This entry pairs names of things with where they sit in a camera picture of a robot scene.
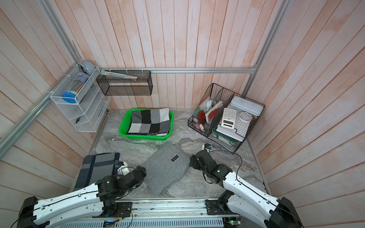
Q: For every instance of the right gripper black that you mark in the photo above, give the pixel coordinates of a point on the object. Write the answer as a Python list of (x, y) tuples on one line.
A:
[(196, 164)]

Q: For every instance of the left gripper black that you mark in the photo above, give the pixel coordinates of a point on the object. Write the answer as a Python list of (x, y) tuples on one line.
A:
[(140, 168)]

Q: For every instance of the plain grey scarf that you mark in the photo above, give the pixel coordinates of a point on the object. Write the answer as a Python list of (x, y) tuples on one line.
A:
[(165, 167)]

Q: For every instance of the grey black checkered scarf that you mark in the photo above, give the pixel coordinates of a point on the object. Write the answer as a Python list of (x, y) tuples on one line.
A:
[(150, 122)]

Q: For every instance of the green plastic basket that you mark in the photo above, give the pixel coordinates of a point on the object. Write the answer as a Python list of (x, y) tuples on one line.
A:
[(123, 129)]

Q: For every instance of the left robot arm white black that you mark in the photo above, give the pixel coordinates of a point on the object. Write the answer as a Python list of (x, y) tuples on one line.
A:
[(95, 200)]

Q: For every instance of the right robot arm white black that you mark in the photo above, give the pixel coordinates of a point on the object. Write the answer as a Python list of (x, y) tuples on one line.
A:
[(243, 198)]

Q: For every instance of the navy grey plaid scarf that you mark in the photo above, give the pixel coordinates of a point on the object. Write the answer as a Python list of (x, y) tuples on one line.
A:
[(96, 167)]

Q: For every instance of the grey ruler in basket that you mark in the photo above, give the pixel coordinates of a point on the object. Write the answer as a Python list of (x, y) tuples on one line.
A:
[(117, 75)]

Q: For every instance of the red booklet in organizer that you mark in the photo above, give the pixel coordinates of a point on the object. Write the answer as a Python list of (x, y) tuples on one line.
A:
[(206, 118)]

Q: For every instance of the white calculator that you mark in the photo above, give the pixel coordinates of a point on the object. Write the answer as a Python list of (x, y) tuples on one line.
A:
[(228, 118)]

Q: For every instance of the white tape roll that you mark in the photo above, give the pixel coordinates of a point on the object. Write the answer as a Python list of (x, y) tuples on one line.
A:
[(245, 117)]

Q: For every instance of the white rectangular plastic box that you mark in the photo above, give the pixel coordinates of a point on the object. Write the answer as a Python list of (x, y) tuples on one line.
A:
[(247, 106)]

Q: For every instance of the clear tube blue cap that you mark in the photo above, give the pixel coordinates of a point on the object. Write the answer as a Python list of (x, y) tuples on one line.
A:
[(73, 90)]

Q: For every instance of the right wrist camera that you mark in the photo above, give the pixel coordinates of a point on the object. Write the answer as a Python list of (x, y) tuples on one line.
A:
[(207, 147)]

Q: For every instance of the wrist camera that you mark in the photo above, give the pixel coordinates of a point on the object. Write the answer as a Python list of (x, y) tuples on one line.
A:
[(122, 168), (207, 147)]

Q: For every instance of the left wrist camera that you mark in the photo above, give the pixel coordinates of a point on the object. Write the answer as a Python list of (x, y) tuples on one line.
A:
[(122, 168)]

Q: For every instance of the black wire desk organizer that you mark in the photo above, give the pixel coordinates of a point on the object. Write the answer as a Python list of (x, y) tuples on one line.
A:
[(217, 96)]

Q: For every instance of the aluminium mounting rail base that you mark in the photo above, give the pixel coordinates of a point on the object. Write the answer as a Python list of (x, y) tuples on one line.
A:
[(161, 213)]

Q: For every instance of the black mesh wall basket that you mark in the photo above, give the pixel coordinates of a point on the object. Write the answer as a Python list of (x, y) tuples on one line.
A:
[(112, 86)]

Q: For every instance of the white wire wall shelf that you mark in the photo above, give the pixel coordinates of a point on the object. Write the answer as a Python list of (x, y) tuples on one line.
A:
[(87, 113)]

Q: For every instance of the horizontal aluminium wall bar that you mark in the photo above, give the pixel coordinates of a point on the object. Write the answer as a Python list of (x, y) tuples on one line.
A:
[(187, 70)]

